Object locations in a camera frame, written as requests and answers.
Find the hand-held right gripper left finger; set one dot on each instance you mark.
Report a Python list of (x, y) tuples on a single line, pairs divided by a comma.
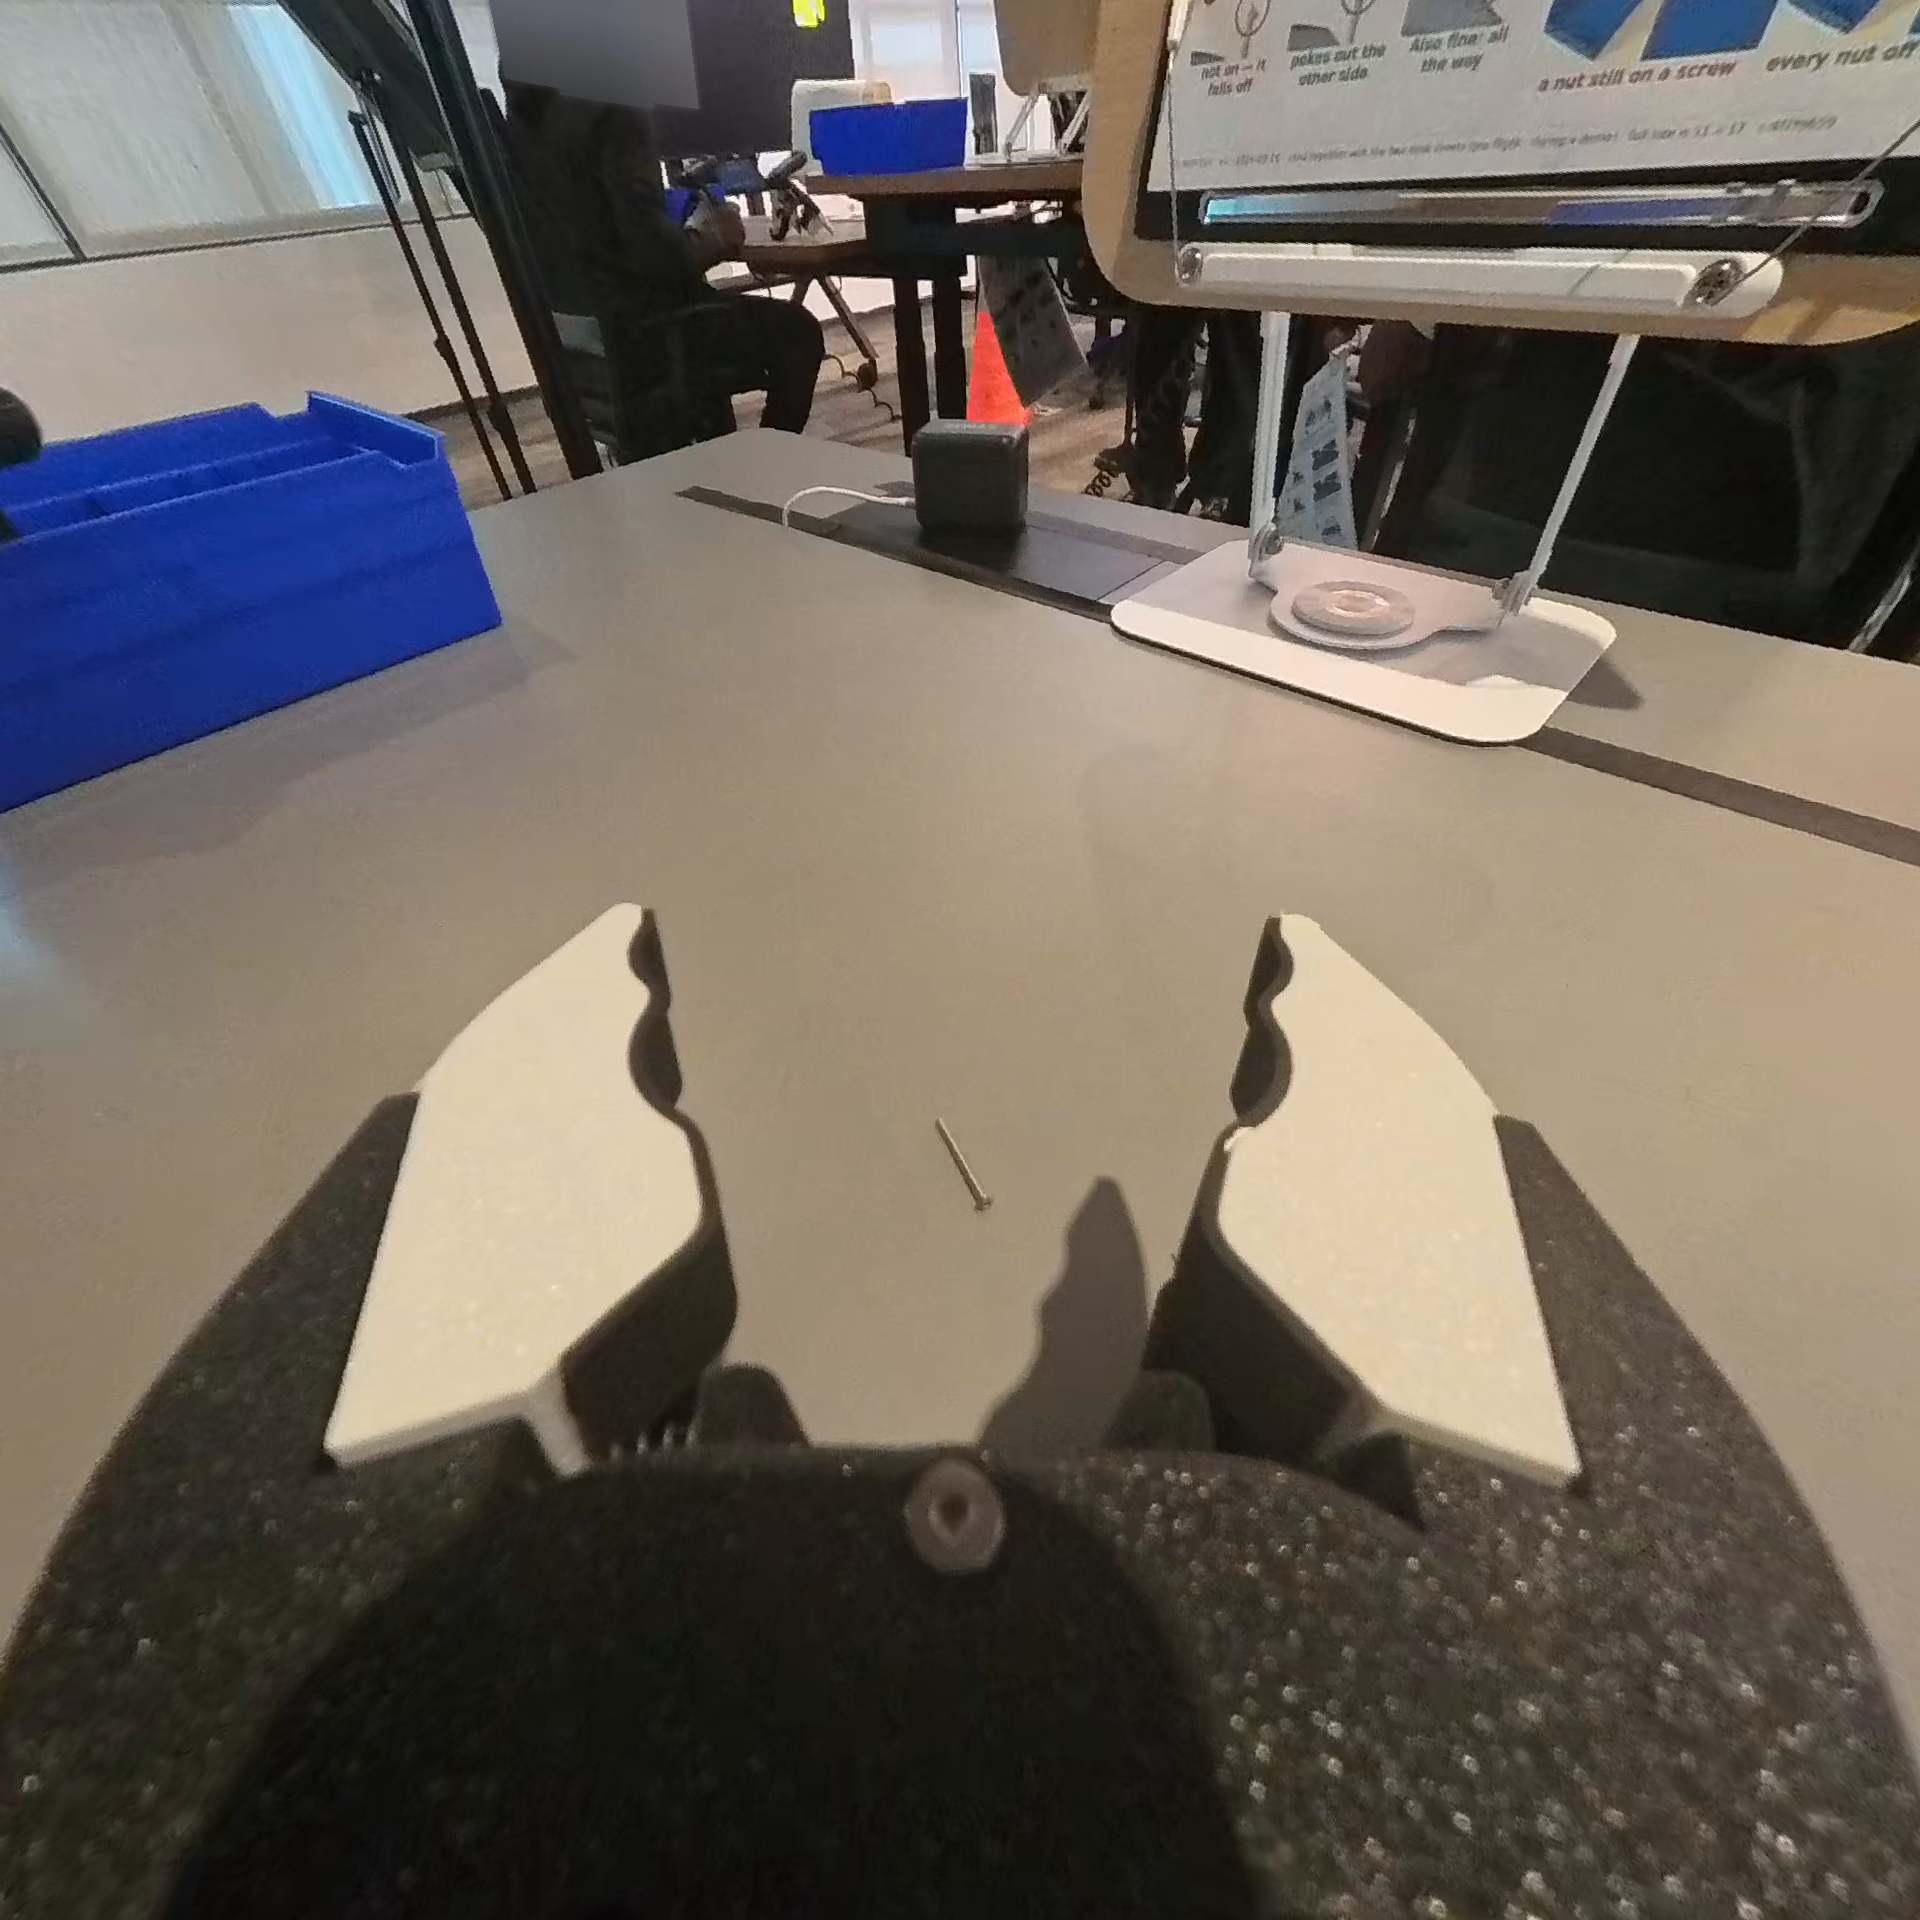
[(527, 1213)]

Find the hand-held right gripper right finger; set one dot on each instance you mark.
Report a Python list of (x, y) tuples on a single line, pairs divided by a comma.
[(1381, 1245)]

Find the blue plastic parts bin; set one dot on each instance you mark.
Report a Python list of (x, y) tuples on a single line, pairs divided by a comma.
[(226, 599)]

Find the steel bolt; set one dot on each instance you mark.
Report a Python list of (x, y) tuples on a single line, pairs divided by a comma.
[(961, 1166)]

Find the black vertical pole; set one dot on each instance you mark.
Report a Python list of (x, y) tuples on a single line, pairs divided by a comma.
[(509, 226)]

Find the black office chair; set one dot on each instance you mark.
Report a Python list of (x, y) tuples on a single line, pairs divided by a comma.
[(600, 390)]

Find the white document stand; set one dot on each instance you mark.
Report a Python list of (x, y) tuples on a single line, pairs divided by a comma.
[(1032, 45), (1500, 659)]

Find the blue white patterned bag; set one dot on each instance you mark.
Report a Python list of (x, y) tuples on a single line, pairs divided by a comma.
[(1325, 464)]

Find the large dark display screen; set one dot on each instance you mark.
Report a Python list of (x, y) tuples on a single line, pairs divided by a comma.
[(767, 60)]

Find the black cube device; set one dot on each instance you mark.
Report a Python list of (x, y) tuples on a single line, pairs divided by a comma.
[(972, 482)]

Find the blue storage bin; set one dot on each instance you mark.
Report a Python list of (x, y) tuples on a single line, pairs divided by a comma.
[(884, 136)]

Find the orange traffic cone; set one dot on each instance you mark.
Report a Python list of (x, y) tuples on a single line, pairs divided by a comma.
[(994, 375)]

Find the wooden office desk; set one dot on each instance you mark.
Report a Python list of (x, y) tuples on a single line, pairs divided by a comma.
[(961, 186)]

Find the white printed floor sign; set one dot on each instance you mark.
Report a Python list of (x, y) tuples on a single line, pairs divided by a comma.
[(1032, 321)]

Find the printed instruction sheet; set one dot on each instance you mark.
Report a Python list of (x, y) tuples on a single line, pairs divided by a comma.
[(1500, 93)]

